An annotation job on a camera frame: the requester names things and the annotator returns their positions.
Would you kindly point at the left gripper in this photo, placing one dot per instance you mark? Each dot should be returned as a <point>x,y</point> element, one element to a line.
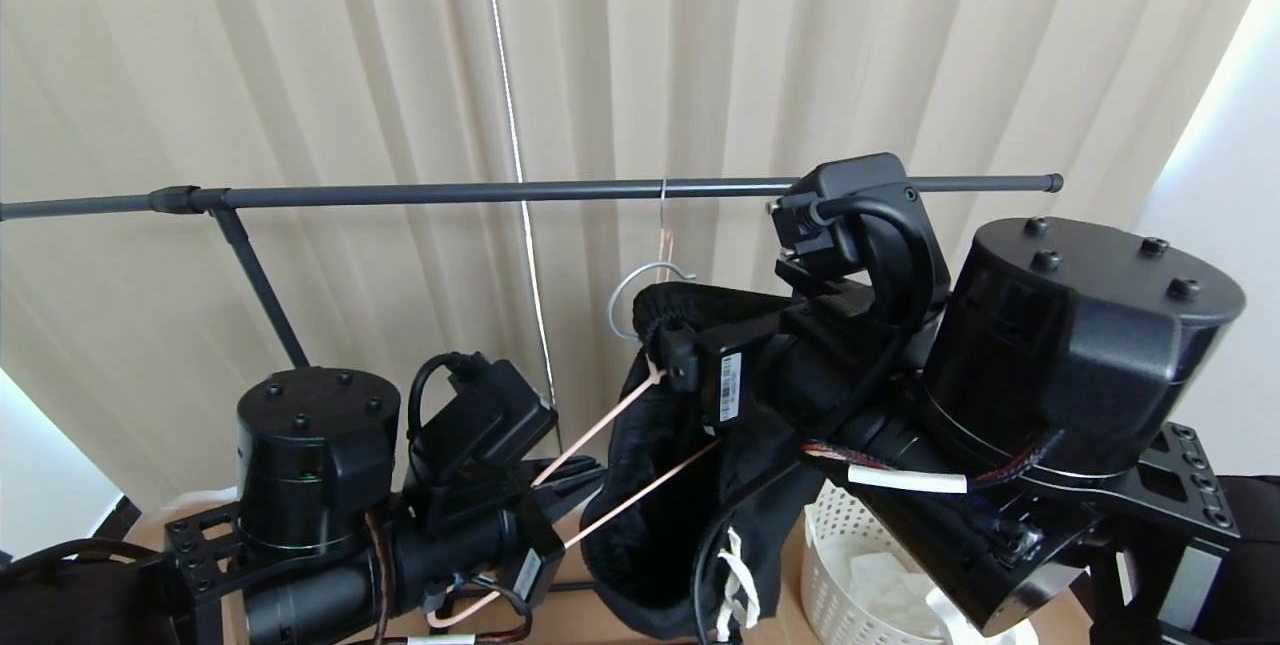
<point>460,550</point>

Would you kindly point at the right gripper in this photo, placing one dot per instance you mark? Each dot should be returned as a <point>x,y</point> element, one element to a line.
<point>800,375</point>

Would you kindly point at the pink clothes hanger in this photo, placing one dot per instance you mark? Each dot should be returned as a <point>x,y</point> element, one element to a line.
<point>663,215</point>
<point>600,425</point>

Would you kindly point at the black shorts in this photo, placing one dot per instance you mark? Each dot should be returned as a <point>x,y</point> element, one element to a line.
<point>660,525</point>

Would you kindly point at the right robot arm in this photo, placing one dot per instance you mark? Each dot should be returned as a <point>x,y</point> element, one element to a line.
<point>1080,345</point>

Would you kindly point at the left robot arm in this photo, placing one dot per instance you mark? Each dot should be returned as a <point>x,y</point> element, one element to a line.
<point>310,455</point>

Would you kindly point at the white laundry basket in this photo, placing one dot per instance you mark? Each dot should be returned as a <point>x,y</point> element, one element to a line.
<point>830,575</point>

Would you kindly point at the black clothes rack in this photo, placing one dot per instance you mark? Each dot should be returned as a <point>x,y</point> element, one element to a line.
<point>450,193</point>

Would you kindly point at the white garment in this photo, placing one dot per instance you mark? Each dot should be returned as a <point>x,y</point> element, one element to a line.
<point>890,585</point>

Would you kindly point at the beige curtain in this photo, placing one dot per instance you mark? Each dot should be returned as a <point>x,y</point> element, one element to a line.
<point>350,55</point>

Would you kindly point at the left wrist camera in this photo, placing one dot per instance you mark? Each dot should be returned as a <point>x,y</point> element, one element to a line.
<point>490,415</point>

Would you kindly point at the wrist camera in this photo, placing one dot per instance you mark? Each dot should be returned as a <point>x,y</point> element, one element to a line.
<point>850,195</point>
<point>490,415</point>

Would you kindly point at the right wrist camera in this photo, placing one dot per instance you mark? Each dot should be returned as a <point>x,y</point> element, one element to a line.
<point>850,195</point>

